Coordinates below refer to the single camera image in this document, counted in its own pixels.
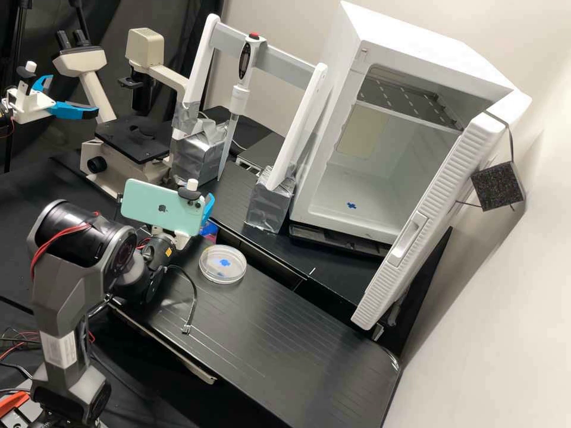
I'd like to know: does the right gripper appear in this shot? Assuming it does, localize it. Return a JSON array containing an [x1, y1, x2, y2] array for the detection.
[[150, 192, 217, 250]]

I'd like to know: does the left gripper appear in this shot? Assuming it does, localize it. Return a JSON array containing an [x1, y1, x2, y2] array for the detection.
[[6, 74, 101, 125]]

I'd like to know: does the petri dish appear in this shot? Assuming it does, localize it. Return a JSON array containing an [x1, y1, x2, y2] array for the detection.
[[197, 244, 248, 287]]

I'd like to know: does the cream microscope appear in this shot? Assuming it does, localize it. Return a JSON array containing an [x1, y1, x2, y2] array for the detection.
[[52, 27, 198, 200]]

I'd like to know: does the white pipette stand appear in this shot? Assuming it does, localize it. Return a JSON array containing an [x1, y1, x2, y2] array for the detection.
[[170, 13, 329, 235]]

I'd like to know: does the pipette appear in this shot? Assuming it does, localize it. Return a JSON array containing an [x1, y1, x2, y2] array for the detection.
[[217, 32, 268, 182]]

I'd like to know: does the incubator door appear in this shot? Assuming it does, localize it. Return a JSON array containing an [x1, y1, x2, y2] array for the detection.
[[350, 88, 534, 332]]

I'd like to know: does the white incubator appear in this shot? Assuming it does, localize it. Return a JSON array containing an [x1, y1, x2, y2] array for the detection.
[[287, 0, 518, 247]]

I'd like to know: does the right wrist camera phone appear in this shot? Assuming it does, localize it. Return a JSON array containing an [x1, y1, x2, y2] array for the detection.
[[117, 177, 208, 237]]

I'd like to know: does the black cable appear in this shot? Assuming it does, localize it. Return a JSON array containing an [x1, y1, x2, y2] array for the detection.
[[160, 263, 200, 336]]

